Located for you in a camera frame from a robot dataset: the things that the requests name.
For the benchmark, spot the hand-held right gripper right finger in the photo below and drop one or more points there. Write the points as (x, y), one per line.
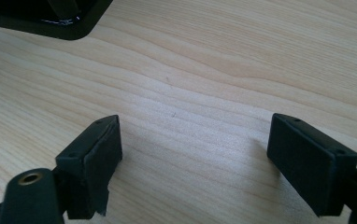
(307, 161)

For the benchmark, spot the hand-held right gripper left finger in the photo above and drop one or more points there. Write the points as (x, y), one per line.
(89, 161)

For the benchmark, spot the black wavy tray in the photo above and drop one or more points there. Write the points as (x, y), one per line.
(17, 15)

